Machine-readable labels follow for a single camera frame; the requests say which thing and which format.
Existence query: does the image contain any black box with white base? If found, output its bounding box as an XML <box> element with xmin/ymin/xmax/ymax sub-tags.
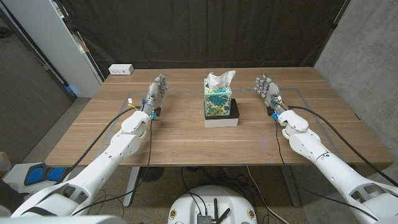
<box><xmin>203</xmin><ymin>98</ymin><xmax>240</xmax><ymax>128</ymax></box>

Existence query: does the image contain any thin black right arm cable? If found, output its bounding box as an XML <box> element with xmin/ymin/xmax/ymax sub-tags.
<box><xmin>275</xmin><ymin>119</ymin><xmax>379</xmax><ymax>222</ymax></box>

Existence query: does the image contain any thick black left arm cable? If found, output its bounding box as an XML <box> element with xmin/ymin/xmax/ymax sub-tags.
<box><xmin>55</xmin><ymin>105</ymin><xmax>139</xmax><ymax>185</ymax></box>

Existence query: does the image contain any black backdrop frame pole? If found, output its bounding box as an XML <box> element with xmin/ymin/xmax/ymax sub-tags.
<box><xmin>312</xmin><ymin>0</ymin><xmax>352</xmax><ymax>68</ymax></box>

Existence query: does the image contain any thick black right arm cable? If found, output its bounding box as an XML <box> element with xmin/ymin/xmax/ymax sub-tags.
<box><xmin>289</xmin><ymin>105</ymin><xmax>398</xmax><ymax>187</ymax></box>

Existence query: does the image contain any white floor cable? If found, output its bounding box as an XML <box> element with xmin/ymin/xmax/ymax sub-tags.
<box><xmin>246</xmin><ymin>165</ymin><xmax>290</xmax><ymax>224</ymax></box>

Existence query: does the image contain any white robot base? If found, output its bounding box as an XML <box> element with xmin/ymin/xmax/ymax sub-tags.
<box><xmin>167</xmin><ymin>185</ymin><xmax>258</xmax><ymax>224</ymax></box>

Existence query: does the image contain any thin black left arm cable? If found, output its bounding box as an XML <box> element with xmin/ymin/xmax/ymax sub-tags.
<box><xmin>70</xmin><ymin>118</ymin><xmax>154</xmax><ymax>217</ymax></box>

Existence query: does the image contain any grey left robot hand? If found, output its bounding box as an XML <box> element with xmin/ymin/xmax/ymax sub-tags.
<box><xmin>141</xmin><ymin>73</ymin><xmax>170</xmax><ymax>116</ymax></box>

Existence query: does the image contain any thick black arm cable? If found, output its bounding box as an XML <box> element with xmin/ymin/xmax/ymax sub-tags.
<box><xmin>289</xmin><ymin>105</ymin><xmax>398</xmax><ymax>187</ymax></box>
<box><xmin>55</xmin><ymin>105</ymin><xmax>139</xmax><ymax>185</ymax></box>

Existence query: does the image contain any white tissue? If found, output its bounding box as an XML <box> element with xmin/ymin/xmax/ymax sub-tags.
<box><xmin>207</xmin><ymin>70</ymin><xmax>236</xmax><ymax>91</ymax></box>

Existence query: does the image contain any black round floor disc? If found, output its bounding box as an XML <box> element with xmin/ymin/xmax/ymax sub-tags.
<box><xmin>139</xmin><ymin>167</ymin><xmax>165</xmax><ymax>183</ymax></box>

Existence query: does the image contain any brown cardboard box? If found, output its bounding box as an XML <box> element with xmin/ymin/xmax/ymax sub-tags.
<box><xmin>0</xmin><ymin>151</ymin><xmax>12</xmax><ymax>180</ymax></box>

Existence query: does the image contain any white power strip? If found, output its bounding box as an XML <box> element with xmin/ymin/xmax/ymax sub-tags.
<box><xmin>108</xmin><ymin>63</ymin><xmax>135</xmax><ymax>76</ymax></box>

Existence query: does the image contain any white robot torso edge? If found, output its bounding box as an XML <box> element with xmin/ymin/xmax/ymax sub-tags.
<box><xmin>0</xmin><ymin>215</ymin><xmax>127</xmax><ymax>224</ymax></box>

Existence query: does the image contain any white table leg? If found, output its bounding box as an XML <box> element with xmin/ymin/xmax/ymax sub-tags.
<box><xmin>123</xmin><ymin>166</ymin><xmax>141</xmax><ymax>208</ymax></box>

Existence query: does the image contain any white device with blue pads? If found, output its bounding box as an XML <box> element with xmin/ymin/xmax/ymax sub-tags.
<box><xmin>2</xmin><ymin>162</ymin><xmax>68</xmax><ymax>194</ymax></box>

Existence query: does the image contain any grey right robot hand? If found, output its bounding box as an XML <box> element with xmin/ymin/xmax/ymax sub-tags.
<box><xmin>253</xmin><ymin>73</ymin><xmax>290</xmax><ymax>116</ymax></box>

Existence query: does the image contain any teal floral tissue box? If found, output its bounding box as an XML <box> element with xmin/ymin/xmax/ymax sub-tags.
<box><xmin>203</xmin><ymin>78</ymin><xmax>233</xmax><ymax>118</ymax></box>

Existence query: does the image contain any black backdrop curtain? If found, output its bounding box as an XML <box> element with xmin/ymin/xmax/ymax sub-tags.
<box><xmin>60</xmin><ymin>0</ymin><xmax>348</xmax><ymax>78</ymax></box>

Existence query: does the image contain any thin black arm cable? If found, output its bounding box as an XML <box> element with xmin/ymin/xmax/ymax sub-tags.
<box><xmin>70</xmin><ymin>118</ymin><xmax>154</xmax><ymax>217</ymax></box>
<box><xmin>275</xmin><ymin>119</ymin><xmax>379</xmax><ymax>222</ymax></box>

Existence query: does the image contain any white cabinet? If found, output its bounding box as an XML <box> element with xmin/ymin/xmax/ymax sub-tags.
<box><xmin>1</xmin><ymin>0</ymin><xmax>103</xmax><ymax>99</ymax></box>

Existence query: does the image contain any grey table leg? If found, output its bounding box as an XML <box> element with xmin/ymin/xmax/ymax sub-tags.
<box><xmin>279</xmin><ymin>164</ymin><xmax>302</xmax><ymax>208</ymax></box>

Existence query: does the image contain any right wrist coloured wire bundle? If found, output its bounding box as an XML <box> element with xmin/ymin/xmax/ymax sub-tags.
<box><xmin>275</xmin><ymin>95</ymin><xmax>290</xmax><ymax>110</ymax></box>

